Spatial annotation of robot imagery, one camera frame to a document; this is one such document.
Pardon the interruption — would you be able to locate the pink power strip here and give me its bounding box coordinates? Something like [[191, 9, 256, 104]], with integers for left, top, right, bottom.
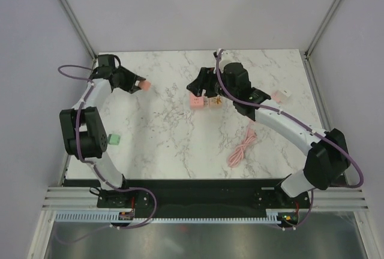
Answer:
[[271, 91, 285, 104]]

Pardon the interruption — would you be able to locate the left aluminium frame post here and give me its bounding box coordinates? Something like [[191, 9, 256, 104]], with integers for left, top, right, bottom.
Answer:
[[58, 0, 97, 62]]

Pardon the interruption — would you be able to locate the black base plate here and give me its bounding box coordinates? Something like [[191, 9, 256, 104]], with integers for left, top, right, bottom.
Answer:
[[97, 179, 310, 217]]

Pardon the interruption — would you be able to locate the pink cube socket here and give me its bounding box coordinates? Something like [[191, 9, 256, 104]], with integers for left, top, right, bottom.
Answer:
[[189, 94, 205, 110]]

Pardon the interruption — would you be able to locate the green charger plug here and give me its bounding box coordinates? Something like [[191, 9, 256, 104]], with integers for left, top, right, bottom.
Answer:
[[108, 134, 121, 146]]

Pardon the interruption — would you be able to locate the white slotted cable duct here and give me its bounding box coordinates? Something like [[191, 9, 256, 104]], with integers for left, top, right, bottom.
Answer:
[[55, 210, 300, 224]]

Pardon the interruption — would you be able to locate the salmon charger plug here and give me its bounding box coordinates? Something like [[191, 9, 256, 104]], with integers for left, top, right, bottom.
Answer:
[[139, 80, 151, 91]]

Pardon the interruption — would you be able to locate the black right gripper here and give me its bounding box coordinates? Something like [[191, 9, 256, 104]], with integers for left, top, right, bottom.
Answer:
[[186, 67, 237, 101]]

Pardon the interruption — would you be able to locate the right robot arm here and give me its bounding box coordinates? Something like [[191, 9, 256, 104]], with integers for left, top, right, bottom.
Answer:
[[187, 62, 350, 207]]

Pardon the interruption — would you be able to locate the right aluminium frame post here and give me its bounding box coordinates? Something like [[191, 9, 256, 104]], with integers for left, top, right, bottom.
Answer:
[[301, 0, 343, 61]]

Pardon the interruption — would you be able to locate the white wall charger plug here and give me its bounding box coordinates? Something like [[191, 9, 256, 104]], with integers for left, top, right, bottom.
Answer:
[[279, 89, 292, 103]]

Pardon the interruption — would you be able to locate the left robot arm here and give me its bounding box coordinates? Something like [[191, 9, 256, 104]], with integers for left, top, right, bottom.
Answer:
[[58, 54, 151, 207]]

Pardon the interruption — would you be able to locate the aluminium rail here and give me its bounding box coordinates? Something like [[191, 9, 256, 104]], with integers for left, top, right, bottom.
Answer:
[[41, 185, 101, 211]]

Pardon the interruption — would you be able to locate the peach cube socket adapter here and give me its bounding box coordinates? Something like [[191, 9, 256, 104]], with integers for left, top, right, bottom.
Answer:
[[207, 96, 223, 109]]

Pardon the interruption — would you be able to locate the aluminium frame post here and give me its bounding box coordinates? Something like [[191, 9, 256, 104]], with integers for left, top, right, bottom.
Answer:
[[301, 0, 343, 61], [58, 0, 97, 62]]

